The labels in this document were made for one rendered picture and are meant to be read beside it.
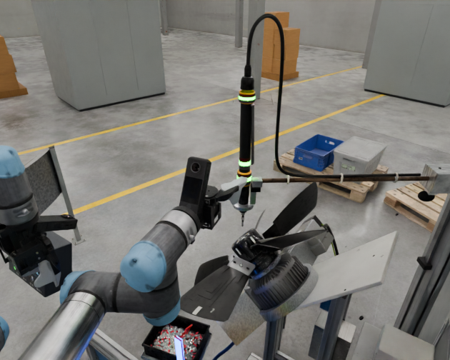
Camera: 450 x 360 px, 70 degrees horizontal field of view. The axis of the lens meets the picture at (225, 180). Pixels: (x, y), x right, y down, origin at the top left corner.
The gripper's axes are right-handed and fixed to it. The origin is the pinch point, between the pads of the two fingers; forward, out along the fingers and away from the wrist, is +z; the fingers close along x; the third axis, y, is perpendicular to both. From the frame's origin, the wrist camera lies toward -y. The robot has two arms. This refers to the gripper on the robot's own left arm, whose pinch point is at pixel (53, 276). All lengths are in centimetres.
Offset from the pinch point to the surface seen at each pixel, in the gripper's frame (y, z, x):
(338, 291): -53, 18, 59
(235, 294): -37, 23, 31
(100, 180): -181, 143, -256
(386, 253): -64, 7, 68
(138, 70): -460, 80, -472
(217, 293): -35.0, 23.7, 25.3
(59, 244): -17.9, 19.1, -33.7
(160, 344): -27, 60, 3
